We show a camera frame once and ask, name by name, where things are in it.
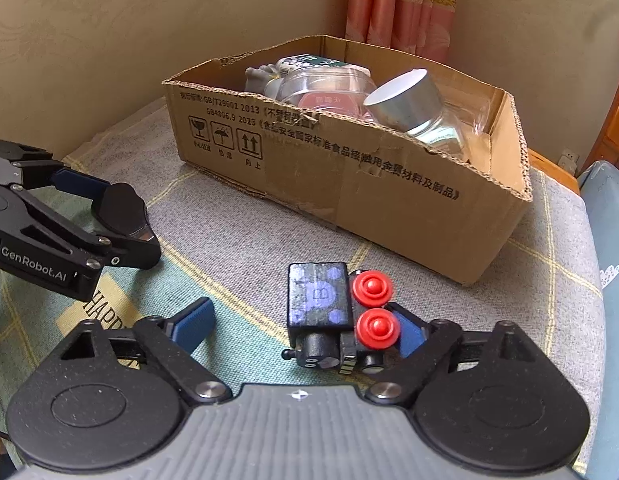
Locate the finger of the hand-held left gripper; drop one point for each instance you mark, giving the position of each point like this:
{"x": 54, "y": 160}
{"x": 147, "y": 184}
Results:
{"x": 81, "y": 184}
{"x": 64, "y": 230}

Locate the grey toy figure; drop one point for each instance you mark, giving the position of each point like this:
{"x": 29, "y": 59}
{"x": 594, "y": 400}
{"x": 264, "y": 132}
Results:
{"x": 259, "y": 77}

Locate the glass jar silver lid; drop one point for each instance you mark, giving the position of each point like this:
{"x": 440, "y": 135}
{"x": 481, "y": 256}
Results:
{"x": 409, "y": 100}

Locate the white wall socket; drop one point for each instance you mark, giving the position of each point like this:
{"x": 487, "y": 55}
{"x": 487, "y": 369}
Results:
{"x": 569, "y": 160}

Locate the black toy train red wheels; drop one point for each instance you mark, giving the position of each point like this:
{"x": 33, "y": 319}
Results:
{"x": 319, "y": 300}

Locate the brown cardboard box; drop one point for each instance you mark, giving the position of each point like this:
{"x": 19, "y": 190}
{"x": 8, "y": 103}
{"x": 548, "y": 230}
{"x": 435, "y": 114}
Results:
{"x": 389, "y": 200}

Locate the large light blue pillow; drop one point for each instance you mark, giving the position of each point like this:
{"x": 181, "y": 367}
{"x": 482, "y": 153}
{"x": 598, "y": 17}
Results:
{"x": 612, "y": 320}

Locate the black round object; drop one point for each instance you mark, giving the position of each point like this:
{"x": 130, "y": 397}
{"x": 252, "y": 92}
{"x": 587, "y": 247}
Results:
{"x": 121, "y": 207}

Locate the wooden bed side rail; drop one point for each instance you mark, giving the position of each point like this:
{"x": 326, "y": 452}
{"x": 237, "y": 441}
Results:
{"x": 552, "y": 167}

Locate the pink patterned curtain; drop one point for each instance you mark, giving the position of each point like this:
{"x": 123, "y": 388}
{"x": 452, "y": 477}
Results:
{"x": 399, "y": 5}

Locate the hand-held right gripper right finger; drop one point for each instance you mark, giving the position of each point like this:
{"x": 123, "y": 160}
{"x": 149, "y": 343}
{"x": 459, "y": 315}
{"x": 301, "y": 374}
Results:
{"x": 410, "y": 334}

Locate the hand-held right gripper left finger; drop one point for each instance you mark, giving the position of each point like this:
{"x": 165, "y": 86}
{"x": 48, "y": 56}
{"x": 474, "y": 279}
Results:
{"x": 195, "y": 326}

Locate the clear plastic container red label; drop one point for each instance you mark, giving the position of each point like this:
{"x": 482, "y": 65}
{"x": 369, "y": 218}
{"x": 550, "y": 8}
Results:
{"x": 329, "y": 87}

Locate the wooden bed headboard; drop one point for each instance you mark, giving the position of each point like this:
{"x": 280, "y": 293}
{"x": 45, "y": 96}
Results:
{"x": 614, "y": 110}

